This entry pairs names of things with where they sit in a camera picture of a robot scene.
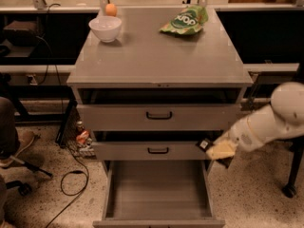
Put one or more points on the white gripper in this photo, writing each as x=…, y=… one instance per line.
x=241, y=137

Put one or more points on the black chocolate rxbar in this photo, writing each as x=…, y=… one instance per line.
x=204, y=144

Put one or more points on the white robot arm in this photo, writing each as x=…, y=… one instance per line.
x=282, y=118

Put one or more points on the grey drawer cabinet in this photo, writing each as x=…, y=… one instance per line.
x=143, y=57

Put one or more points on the grey bottom drawer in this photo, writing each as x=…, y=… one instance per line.
x=157, y=194

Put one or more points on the grey drawer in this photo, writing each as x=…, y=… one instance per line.
x=143, y=109
x=151, y=145
x=157, y=194

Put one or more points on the grey middle drawer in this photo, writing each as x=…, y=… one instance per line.
x=151, y=145

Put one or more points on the grey top drawer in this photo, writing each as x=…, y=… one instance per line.
x=143, y=109

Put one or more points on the black chair on right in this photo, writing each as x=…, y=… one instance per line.
x=297, y=148

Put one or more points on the green chip bag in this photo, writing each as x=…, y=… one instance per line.
x=189, y=21

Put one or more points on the white bowl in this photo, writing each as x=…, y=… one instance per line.
x=106, y=28

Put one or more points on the orange fruit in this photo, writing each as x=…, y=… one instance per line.
x=110, y=10

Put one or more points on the person leg with shoe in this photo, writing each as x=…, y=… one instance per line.
x=10, y=143

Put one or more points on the dark box on shelf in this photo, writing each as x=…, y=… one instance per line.
x=21, y=33

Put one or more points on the bottles in wire basket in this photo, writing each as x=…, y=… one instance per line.
x=83, y=138

